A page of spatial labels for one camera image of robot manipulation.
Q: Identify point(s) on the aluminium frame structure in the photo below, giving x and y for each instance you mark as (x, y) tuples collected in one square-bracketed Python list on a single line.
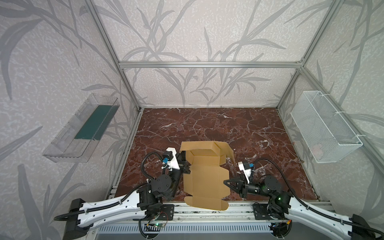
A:
[(365, 143)]

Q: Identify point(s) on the small green lit circuit board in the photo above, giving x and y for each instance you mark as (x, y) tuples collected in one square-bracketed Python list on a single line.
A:
[(155, 227)]

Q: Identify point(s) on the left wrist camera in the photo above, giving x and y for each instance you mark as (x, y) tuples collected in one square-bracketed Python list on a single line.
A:
[(170, 161)]

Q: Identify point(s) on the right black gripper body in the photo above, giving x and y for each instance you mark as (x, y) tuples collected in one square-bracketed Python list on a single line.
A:
[(243, 186)]

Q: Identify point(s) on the clear acrylic wall tray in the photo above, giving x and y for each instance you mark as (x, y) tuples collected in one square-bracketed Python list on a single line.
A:
[(79, 138)]

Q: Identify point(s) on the white wire mesh basket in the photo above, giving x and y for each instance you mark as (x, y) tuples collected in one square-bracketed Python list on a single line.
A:
[(327, 134)]

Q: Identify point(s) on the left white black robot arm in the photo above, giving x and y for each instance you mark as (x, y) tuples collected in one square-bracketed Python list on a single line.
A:
[(73, 229)]

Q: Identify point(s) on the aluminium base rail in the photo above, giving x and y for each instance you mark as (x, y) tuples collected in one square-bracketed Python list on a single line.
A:
[(182, 212)]

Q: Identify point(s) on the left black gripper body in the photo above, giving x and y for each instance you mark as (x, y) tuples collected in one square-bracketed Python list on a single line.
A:
[(183, 163)]

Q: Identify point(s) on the brown cardboard box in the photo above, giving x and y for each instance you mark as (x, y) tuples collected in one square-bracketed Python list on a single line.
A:
[(205, 184)]

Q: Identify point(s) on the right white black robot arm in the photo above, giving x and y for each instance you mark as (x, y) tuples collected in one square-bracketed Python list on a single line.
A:
[(334, 226)]

